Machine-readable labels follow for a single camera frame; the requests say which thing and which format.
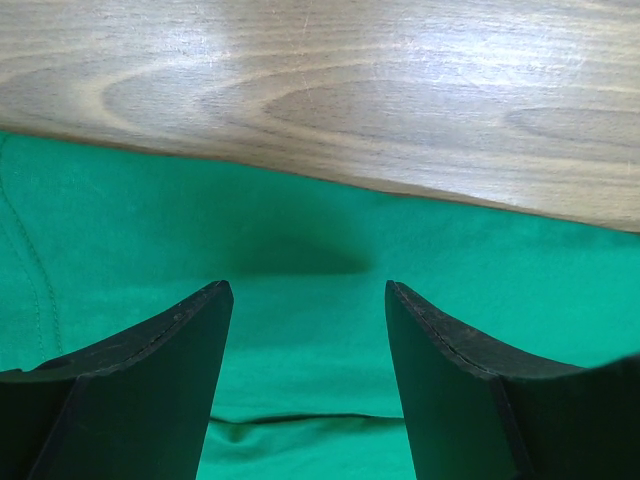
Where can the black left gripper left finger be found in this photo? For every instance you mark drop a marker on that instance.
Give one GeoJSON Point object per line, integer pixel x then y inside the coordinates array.
{"type": "Point", "coordinates": [135, 405]}

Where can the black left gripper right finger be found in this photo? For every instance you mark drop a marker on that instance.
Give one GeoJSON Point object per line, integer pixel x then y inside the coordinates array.
{"type": "Point", "coordinates": [477, 408]}

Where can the green t shirt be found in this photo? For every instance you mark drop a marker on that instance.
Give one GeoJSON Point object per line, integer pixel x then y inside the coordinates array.
{"type": "Point", "coordinates": [94, 241]}

